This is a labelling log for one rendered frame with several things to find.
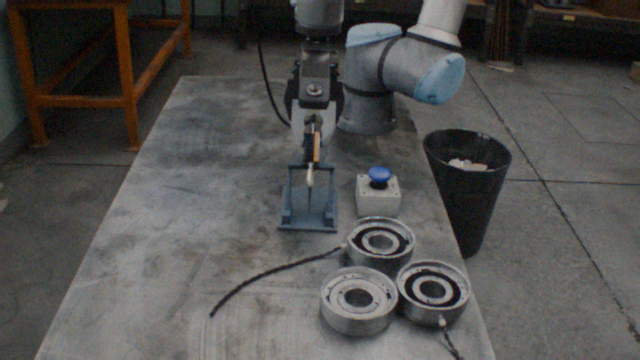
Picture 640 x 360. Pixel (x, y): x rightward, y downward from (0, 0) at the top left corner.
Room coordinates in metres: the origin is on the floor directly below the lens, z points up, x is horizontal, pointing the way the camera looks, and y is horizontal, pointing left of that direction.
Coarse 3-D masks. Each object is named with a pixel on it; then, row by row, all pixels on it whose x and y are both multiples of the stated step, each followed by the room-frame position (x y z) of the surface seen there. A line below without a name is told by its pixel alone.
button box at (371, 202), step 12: (360, 180) 0.84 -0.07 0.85; (372, 180) 0.84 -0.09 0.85; (360, 192) 0.80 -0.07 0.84; (372, 192) 0.80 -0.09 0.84; (384, 192) 0.81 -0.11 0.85; (396, 192) 0.81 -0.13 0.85; (360, 204) 0.79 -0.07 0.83; (372, 204) 0.79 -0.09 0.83; (384, 204) 0.79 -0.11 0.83; (396, 204) 0.79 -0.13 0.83; (360, 216) 0.79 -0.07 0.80; (372, 216) 0.79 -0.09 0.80; (384, 216) 0.79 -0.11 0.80; (396, 216) 0.79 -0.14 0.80
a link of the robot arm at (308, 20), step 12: (300, 0) 0.83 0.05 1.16; (312, 0) 0.81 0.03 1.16; (324, 0) 0.89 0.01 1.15; (336, 0) 0.82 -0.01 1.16; (300, 12) 0.82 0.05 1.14; (312, 12) 0.81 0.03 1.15; (324, 12) 0.81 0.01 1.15; (336, 12) 0.82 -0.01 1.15; (300, 24) 0.84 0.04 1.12; (312, 24) 0.81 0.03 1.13; (324, 24) 0.81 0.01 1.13; (336, 24) 0.83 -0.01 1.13
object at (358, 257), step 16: (352, 224) 0.71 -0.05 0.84; (368, 224) 0.73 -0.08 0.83; (384, 224) 0.73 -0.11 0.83; (400, 224) 0.72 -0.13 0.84; (368, 240) 0.69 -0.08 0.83; (384, 240) 0.71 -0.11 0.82; (352, 256) 0.66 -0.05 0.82; (368, 256) 0.64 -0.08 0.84; (384, 256) 0.64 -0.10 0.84; (400, 256) 0.64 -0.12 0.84; (384, 272) 0.64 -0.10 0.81
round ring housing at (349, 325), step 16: (336, 272) 0.60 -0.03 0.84; (352, 272) 0.61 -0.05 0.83; (368, 272) 0.61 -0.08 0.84; (352, 288) 0.58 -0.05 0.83; (368, 288) 0.58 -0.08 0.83; (384, 288) 0.58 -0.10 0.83; (320, 304) 0.55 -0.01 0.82; (368, 304) 0.57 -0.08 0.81; (336, 320) 0.52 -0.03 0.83; (352, 320) 0.51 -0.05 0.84; (368, 320) 0.51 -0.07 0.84; (384, 320) 0.52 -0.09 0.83
